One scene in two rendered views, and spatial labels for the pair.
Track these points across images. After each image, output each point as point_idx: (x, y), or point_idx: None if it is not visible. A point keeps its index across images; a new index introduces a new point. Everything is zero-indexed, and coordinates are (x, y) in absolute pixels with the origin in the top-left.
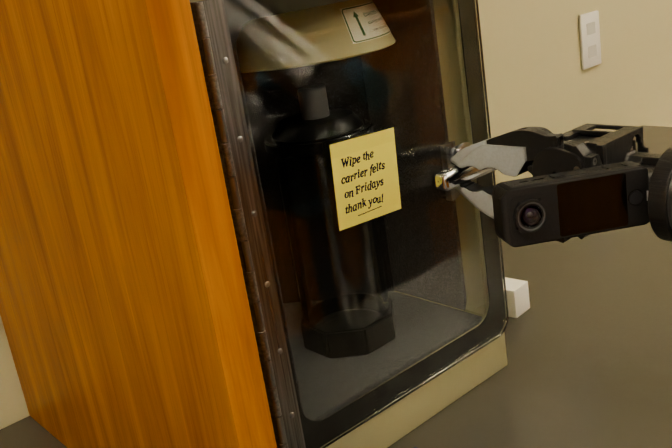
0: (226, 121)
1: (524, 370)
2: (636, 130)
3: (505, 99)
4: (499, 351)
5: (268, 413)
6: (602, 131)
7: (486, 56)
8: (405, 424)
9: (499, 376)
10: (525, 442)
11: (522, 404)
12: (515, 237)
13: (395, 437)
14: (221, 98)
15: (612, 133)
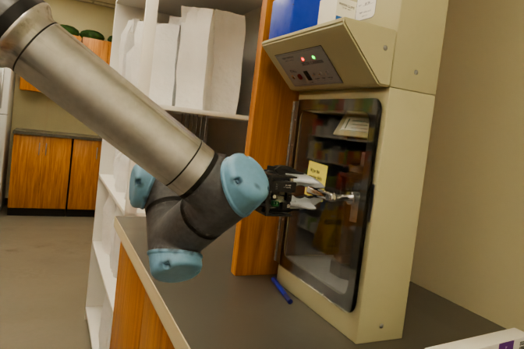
0: (291, 138)
1: (346, 346)
2: (267, 174)
3: None
4: (353, 329)
5: None
6: (277, 174)
7: None
8: (309, 301)
9: (345, 338)
10: (279, 322)
11: (311, 333)
12: None
13: (305, 301)
14: (292, 130)
15: (270, 173)
